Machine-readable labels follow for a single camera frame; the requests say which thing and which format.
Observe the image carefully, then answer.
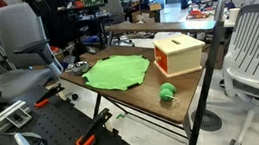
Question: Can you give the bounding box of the grey office chair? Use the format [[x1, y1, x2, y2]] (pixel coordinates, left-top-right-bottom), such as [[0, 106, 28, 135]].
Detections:
[[0, 2, 63, 104]]

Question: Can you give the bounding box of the black orange clamp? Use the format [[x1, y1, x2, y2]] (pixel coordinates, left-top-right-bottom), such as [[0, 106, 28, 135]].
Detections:
[[75, 108, 112, 145], [34, 84, 64, 108]]

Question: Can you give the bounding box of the aluminium extrusion rail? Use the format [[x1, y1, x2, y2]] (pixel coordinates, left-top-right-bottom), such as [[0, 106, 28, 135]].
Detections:
[[0, 100, 33, 132]]

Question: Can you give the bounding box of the small wooden box orange drawer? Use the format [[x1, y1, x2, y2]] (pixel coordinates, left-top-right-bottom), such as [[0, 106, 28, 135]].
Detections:
[[153, 34, 205, 78]]

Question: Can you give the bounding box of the green cloth mat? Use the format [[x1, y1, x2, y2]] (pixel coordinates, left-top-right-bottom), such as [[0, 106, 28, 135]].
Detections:
[[82, 55, 150, 91]]

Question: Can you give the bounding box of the black orange clamp near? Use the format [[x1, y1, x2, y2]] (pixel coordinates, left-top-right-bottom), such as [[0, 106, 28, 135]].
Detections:
[[75, 108, 112, 145]]

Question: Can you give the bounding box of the small steel pot with lid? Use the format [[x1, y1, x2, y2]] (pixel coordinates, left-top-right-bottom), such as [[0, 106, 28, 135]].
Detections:
[[69, 61, 90, 75]]

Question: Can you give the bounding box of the green plush toy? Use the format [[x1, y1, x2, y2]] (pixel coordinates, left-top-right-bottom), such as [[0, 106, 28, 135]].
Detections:
[[159, 82, 176, 102]]

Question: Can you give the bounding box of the black orange clamp far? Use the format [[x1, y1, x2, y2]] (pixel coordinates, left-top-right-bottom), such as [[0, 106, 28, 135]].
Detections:
[[34, 84, 64, 108]]

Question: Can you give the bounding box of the black tripod pole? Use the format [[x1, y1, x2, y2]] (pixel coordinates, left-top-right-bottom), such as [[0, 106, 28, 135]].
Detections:
[[188, 0, 226, 145]]

